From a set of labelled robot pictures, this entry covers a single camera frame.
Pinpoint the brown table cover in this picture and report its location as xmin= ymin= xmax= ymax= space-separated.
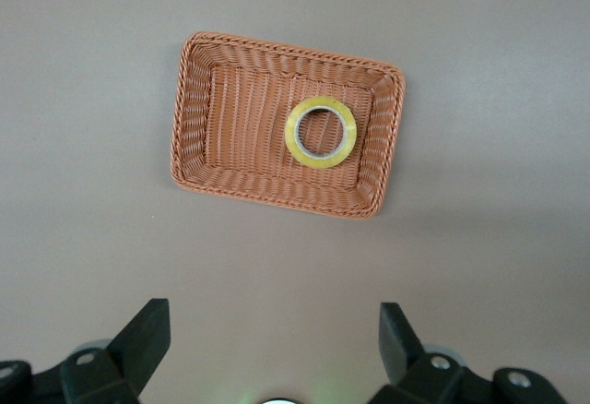
xmin=0 ymin=0 xmax=590 ymax=404

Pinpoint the brown wicker basket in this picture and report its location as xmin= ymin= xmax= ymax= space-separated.
xmin=169 ymin=30 xmax=408 ymax=223

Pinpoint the yellow packing tape roll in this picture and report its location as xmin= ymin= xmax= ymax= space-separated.
xmin=283 ymin=95 xmax=359 ymax=171

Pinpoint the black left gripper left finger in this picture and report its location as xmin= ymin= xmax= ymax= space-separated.
xmin=0 ymin=297 xmax=172 ymax=404

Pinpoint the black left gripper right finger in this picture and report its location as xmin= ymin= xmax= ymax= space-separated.
xmin=367 ymin=301 xmax=566 ymax=404

